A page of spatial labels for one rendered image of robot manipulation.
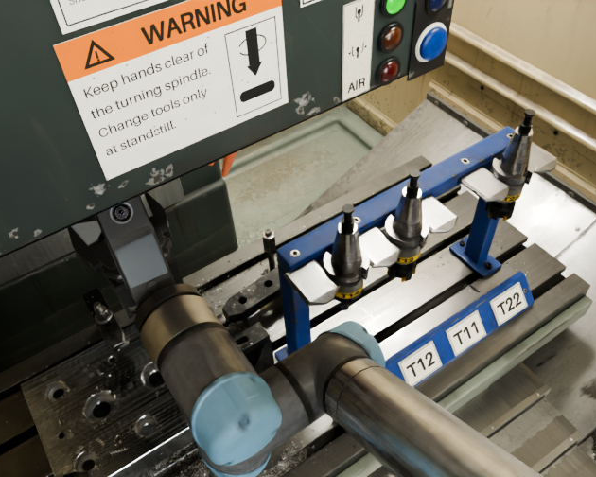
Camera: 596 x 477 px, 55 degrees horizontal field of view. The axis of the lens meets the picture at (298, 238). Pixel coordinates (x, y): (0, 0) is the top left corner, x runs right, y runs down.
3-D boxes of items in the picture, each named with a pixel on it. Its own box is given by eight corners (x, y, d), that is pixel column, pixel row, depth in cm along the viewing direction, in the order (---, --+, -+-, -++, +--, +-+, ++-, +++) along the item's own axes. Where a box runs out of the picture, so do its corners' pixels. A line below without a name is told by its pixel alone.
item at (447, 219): (464, 223, 85) (464, 220, 84) (436, 239, 83) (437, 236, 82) (430, 197, 89) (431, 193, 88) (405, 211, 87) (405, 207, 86)
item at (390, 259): (407, 256, 81) (407, 254, 80) (377, 274, 79) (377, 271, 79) (376, 227, 85) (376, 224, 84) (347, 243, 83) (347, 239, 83)
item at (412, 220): (411, 210, 85) (416, 177, 80) (429, 230, 82) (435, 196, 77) (385, 220, 83) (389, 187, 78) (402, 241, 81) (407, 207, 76)
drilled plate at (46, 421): (243, 410, 95) (239, 396, 92) (76, 515, 85) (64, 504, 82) (182, 315, 108) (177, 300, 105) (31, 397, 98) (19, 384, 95)
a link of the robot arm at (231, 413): (218, 485, 52) (203, 450, 45) (166, 392, 58) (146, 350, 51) (290, 436, 54) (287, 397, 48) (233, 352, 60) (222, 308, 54)
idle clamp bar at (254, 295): (338, 269, 119) (338, 249, 114) (237, 339, 109) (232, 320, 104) (323, 255, 122) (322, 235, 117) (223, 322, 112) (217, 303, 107)
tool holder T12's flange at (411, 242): (411, 217, 87) (413, 205, 85) (435, 243, 84) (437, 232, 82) (376, 231, 86) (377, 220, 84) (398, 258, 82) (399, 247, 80)
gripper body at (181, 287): (107, 286, 67) (149, 362, 60) (84, 238, 61) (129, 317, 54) (166, 256, 70) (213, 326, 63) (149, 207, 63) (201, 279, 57)
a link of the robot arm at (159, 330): (148, 349, 51) (226, 306, 54) (128, 314, 54) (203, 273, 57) (165, 387, 57) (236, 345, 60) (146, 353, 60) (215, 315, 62)
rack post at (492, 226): (501, 267, 118) (541, 157, 95) (482, 279, 116) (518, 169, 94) (466, 238, 123) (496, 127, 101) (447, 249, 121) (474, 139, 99)
